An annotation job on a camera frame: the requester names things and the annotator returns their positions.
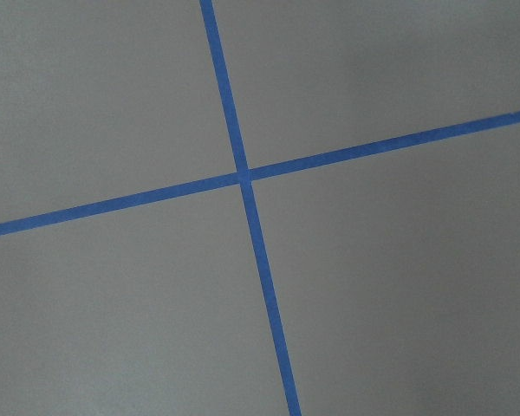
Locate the long blue tape strip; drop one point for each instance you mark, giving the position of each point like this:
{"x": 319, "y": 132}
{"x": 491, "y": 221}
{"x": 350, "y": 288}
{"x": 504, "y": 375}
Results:
{"x": 250, "y": 206}

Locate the crossing blue tape strip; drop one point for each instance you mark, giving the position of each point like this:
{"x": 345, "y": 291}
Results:
{"x": 257, "y": 173}

